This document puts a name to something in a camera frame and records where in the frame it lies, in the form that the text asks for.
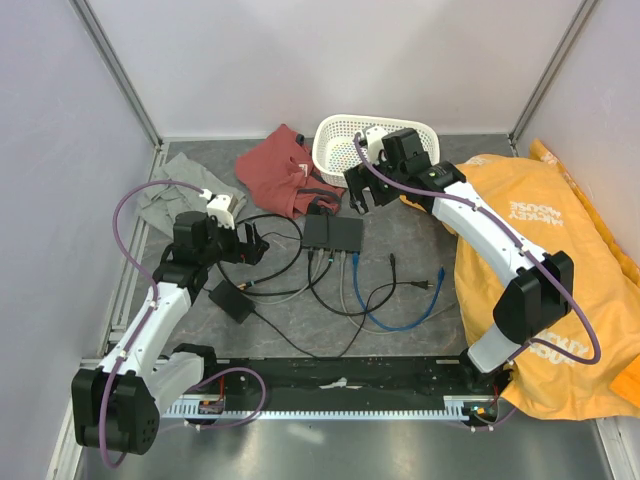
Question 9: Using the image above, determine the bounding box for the grey ethernet cable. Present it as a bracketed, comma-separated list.
[239, 249, 459, 335]

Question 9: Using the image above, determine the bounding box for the red cloth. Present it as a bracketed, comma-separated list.
[235, 124, 345, 219]

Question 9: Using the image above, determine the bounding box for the right aluminium frame post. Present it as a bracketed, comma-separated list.
[508, 0, 600, 150]

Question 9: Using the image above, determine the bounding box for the orange Mickey Mouse blanket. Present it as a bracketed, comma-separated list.
[388, 147, 639, 420]

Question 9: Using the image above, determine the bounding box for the white plastic basket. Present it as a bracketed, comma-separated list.
[312, 114, 440, 188]

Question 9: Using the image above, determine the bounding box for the blue ethernet cable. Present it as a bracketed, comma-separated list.
[349, 252, 447, 332]

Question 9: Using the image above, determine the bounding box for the black network switch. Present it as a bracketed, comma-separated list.
[302, 215, 364, 253]

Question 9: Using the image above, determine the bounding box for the left aluminium frame post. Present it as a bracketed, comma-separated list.
[69, 0, 163, 148]

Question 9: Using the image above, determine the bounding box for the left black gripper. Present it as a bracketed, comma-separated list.
[198, 212, 268, 267]

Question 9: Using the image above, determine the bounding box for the white slotted cable duct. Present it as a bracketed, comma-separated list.
[162, 395, 492, 421]

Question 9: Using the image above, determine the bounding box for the aluminium rail left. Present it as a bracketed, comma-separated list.
[97, 144, 169, 357]

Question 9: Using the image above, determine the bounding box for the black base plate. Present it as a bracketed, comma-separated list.
[205, 356, 496, 412]

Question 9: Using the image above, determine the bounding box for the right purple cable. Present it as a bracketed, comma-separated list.
[353, 133, 602, 432]

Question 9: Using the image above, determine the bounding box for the grey cloth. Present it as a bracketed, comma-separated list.
[138, 153, 247, 237]

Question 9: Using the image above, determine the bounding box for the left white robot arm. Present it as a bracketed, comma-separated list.
[71, 211, 269, 455]

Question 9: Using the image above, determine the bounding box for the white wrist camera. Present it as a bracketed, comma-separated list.
[356, 125, 388, 164]
[199, 189, 237, 230]

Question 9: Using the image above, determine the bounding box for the aluminium frame post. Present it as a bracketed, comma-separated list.
[508, 0, 600, 150]
[69, 0, 163, 148]

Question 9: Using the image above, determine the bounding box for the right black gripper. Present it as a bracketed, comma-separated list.
[344, 153, 406, 215]

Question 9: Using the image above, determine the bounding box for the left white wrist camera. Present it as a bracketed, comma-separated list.
[199, 189, 237, 230]

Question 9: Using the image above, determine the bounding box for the black power cord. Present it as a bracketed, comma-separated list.
[249, 253, 432, 360]

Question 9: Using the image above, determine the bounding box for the black power adapter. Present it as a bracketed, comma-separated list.
[208, 280, 255, 324]

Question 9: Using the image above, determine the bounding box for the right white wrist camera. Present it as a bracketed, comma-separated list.
[356, 125, 388, 164]

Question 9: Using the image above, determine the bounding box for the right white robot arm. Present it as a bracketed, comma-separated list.
[344, 126, 574, 394]

